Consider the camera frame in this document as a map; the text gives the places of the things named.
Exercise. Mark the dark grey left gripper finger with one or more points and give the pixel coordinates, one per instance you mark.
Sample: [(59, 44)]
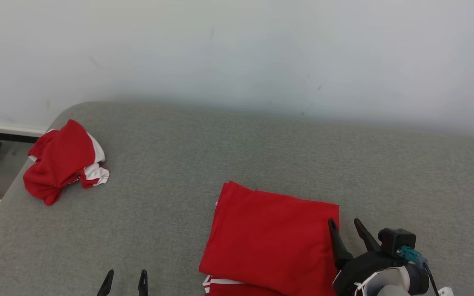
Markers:
[(106, 285), (142, 285)]

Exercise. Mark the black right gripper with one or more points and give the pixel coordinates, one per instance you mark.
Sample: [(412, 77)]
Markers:
[(364, 271)]

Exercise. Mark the red shorts with white band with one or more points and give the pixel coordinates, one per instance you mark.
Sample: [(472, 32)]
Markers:
[(60, 160)]

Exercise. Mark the red shirt with striped trim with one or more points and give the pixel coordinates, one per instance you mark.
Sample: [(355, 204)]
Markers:
[(270, 238)]

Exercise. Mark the white and black baseboard strip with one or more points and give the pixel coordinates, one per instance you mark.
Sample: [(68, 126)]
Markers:
[(6, 133)]

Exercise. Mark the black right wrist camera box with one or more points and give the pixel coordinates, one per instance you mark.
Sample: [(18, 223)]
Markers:
[(395, 239)]

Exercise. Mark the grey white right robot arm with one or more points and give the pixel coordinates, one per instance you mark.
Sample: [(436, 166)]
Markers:
[(420, 279)]

